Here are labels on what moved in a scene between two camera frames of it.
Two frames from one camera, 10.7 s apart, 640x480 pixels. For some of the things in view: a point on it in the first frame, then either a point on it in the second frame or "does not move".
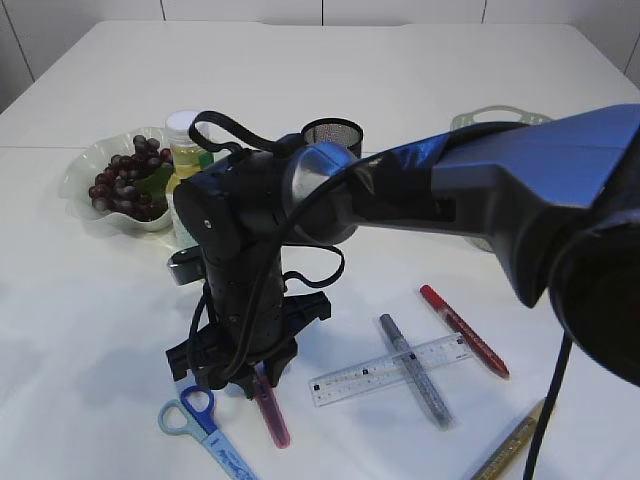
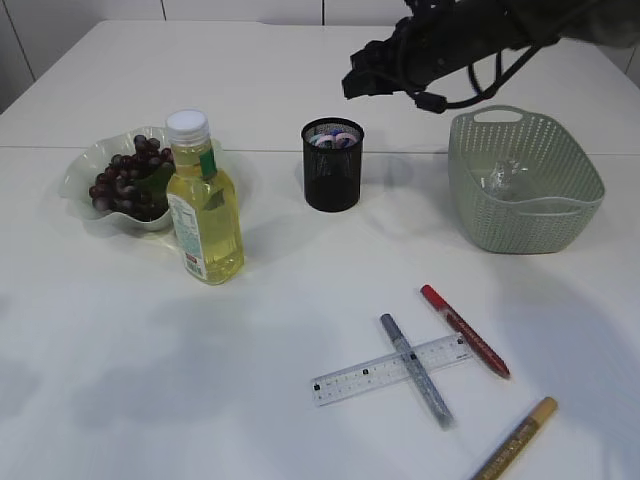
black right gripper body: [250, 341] -> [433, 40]
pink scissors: [271, 406] -> [319, 139]
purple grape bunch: [135, 185] does not move
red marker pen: [467, 334] does not move
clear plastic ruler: [332, 385] does not move
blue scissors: [193, 415] -> [343, 140]
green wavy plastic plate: [86, 162] does not move
